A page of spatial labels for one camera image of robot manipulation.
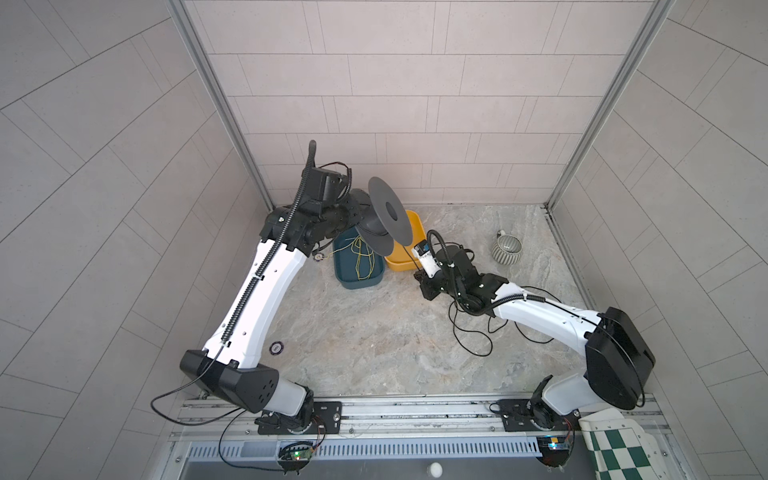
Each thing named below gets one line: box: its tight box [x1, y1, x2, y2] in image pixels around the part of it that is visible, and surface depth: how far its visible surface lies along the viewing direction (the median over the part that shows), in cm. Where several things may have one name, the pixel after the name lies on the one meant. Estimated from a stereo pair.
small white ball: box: [430, 462, 443, 478], surface depth 60 cm
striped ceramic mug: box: [492, 229, 522, 266], surface depth 104 cm
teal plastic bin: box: [333, 228, 385, 289], surface depth 98 cm
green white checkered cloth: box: [578, 408, 672, 480], surface depth 68 cm
